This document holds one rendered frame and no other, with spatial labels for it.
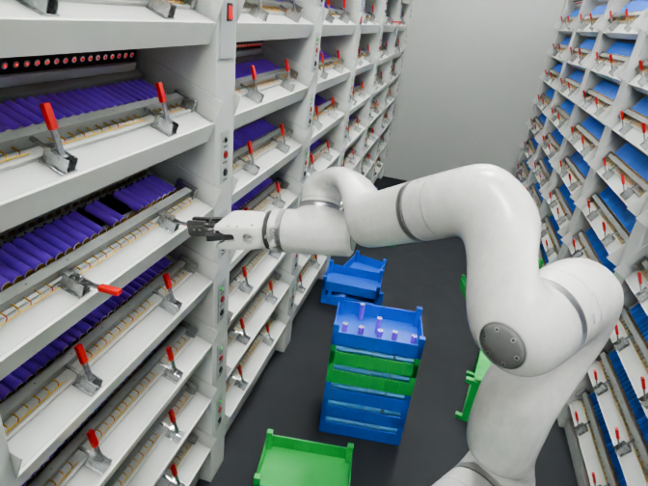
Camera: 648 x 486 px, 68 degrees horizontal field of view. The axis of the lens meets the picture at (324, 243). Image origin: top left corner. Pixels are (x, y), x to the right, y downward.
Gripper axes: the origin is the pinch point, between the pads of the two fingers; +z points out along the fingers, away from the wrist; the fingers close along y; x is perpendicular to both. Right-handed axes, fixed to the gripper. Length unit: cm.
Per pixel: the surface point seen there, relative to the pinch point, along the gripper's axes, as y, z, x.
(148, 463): -10, 19, -59
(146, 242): -7.9, 7.4, -0.7
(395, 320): 71, -31, -63
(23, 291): -34.0, 9.0, 2.9
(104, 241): -16.4, 9.1, 3.1
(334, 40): 156, 10, 31
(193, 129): 7.0, 2.2, 18.0
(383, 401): 51, -29, -84
